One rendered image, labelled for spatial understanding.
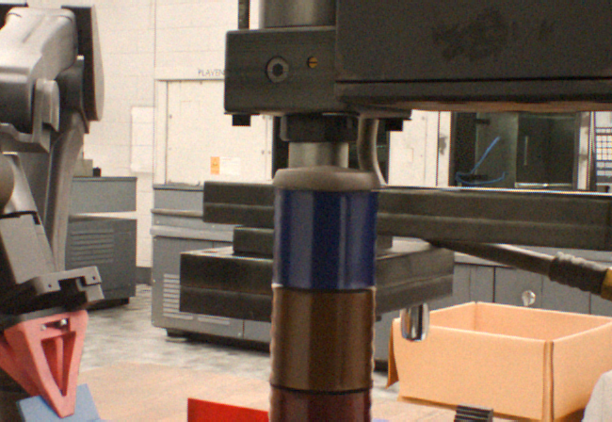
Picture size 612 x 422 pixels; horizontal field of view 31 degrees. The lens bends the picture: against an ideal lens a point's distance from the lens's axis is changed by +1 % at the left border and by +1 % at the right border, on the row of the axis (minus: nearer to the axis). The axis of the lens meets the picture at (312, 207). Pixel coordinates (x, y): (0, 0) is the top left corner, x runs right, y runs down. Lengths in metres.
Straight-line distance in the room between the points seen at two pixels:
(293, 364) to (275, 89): 0.29
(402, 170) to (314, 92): 5.15
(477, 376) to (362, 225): 2.65
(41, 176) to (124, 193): 7.03
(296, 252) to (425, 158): 5.34
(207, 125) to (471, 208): 5.98
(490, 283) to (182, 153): 2.17
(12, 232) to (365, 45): 0.35
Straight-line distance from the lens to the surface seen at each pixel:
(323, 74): 0.63
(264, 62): 0.65
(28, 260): 0.83
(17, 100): 0.86
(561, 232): 0.57
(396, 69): 0.58
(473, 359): 3.02
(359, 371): 0.38
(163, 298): 6.78
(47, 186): 1.07
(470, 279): 5.59
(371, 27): 0.59
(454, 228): 0.60
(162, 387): 1.40
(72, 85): 1.11
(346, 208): 0.37
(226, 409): 1.05
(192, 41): 9.24
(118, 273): 8.10
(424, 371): 3.10
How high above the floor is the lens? 1.20
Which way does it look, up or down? 3 degrees down
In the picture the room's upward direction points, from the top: 2 degrees clockwise
